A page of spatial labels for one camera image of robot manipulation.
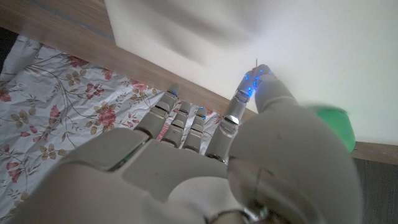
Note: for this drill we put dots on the floral rose backdrop cloth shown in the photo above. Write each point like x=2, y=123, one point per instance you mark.
x=62, y=109

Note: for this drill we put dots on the cream foam mat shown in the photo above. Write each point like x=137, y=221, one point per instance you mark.
x=311, y=46

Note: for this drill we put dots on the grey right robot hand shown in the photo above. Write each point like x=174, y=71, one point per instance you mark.
x=280, y=161

